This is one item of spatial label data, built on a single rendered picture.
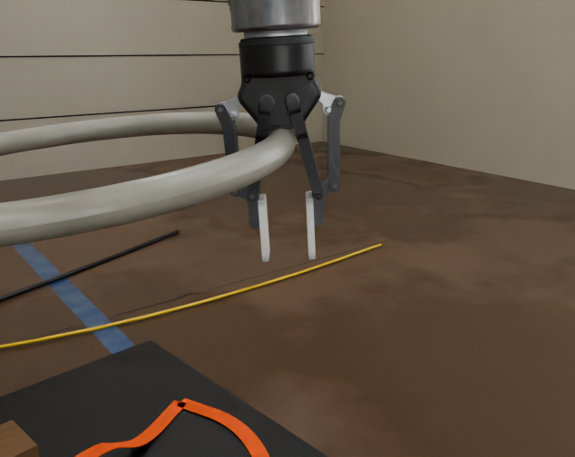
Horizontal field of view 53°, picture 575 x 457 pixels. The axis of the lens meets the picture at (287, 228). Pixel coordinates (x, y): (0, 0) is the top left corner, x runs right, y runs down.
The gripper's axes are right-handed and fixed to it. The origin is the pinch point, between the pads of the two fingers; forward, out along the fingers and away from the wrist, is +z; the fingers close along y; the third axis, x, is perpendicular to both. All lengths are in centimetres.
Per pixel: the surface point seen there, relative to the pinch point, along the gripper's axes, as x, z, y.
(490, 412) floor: -90, 93, -56
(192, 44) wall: -525, -12, 96
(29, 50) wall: -434, -17, 215
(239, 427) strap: -79, 87, 19
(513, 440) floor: -76, 93, -59
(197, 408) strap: -88, 86, 33
